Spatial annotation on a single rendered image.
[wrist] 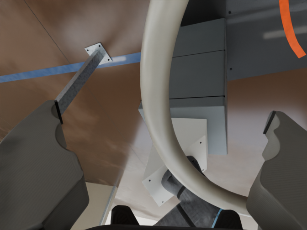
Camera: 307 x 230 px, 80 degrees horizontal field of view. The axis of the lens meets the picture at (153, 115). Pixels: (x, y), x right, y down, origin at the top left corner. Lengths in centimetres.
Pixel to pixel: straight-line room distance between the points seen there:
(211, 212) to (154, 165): 26
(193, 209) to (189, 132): 30
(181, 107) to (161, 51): 67
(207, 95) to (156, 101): 68
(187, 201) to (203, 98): 42
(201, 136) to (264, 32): 99
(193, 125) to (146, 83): 68
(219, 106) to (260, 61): 95
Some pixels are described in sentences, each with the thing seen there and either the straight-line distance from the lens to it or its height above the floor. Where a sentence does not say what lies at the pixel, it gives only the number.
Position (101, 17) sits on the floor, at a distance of 173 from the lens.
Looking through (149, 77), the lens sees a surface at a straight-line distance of 18.
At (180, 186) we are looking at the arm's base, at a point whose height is 115.
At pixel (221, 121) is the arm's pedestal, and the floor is 85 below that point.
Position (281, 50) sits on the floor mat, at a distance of 168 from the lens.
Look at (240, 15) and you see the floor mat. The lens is 151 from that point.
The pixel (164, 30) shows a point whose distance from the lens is 17.
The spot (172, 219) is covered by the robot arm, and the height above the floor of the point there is 126.
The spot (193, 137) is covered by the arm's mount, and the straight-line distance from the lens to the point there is 81.
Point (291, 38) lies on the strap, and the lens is 165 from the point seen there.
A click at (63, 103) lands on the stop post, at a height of 68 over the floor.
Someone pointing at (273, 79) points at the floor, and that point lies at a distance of 186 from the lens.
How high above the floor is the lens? 140
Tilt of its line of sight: 38 degrees down
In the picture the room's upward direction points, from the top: 162 degrees counter-clockwise
